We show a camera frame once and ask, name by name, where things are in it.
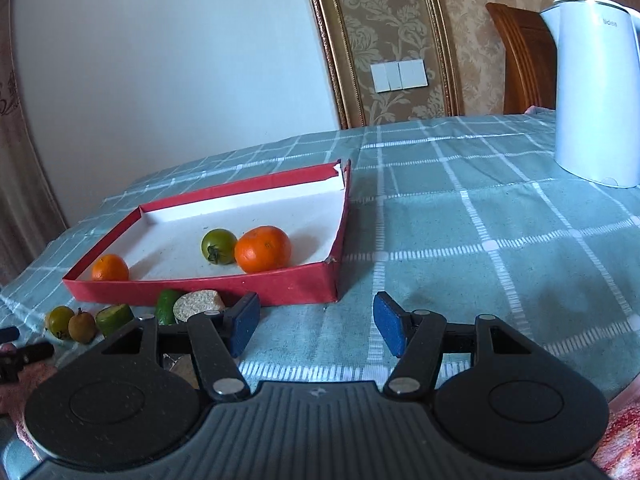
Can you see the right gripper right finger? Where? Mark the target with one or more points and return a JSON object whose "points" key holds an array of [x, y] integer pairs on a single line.
{"points": [[415, 338]]}

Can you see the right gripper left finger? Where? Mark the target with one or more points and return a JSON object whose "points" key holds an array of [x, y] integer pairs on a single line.
{"points": [[217, 339]]}

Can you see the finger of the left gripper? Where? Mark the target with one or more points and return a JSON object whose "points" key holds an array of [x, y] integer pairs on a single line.
{"points": [[9, 334]]}

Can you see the dark sugarcane piece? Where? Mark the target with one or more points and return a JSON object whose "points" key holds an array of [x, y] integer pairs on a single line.
{"points": [[182, 366], [193, 303]]}

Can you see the smooth green tomato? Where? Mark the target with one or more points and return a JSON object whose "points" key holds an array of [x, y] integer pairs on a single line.
{"points": [[58, 320]]}

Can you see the whole small green cucumber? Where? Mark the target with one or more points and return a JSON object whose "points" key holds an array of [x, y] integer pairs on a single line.
{"points": [[164, 311]]}

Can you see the brown longan with stem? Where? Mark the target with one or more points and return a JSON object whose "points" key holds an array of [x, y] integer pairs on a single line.
{"points": [[82, 327]]}

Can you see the green tomato with stem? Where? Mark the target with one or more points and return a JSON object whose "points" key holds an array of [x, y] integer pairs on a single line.
{"points": [[217, 246]]}

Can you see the cut green cucumber piece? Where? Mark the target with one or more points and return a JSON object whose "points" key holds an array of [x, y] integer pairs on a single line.
{"points": [[111, 319]]}

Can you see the large orange mandarin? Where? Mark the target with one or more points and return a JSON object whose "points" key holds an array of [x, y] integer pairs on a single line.
{"points": [[263, 249]]}

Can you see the small orange mandarin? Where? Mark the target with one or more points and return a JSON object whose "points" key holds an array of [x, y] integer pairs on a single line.
{"points": [[110, 267]]}

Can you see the pink towel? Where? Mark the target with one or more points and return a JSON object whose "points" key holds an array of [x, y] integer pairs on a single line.
{"points": [[15, 396]]}

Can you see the red cardboard tray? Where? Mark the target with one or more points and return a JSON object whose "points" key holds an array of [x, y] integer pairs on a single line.
{"points": [[161, 241]]}

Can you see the beige patterned curtain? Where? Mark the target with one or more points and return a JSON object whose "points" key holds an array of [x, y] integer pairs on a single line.
{"points": [[30, 215]]}

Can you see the green plaid bedsheet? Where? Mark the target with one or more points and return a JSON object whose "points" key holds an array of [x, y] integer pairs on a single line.
{"points": [[460, 215]]}

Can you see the white electric kettle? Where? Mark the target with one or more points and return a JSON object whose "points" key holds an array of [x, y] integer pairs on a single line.
{"points": [[597, 90]]}

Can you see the white wall switch panel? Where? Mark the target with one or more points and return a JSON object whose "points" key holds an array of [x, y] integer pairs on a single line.
{"points": [[399, 75]]}

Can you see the gold ornate wall frame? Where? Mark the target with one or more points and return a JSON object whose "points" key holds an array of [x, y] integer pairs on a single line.
{"points": [[357, 34]]}

